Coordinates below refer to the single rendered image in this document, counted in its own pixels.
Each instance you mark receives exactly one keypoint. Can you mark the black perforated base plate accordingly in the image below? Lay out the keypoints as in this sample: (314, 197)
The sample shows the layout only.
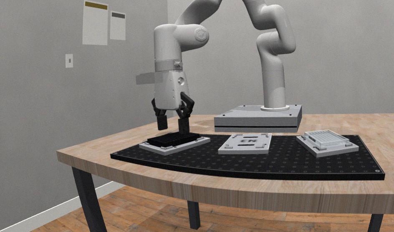
(287, 159)

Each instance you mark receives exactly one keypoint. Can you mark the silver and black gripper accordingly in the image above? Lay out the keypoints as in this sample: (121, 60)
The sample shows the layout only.
(173, 94)

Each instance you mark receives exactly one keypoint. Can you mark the black well plate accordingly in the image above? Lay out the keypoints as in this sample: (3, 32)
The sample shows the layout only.
(173, 139)

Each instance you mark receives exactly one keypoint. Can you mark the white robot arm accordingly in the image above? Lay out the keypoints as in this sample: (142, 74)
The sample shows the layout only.
(170, 40)

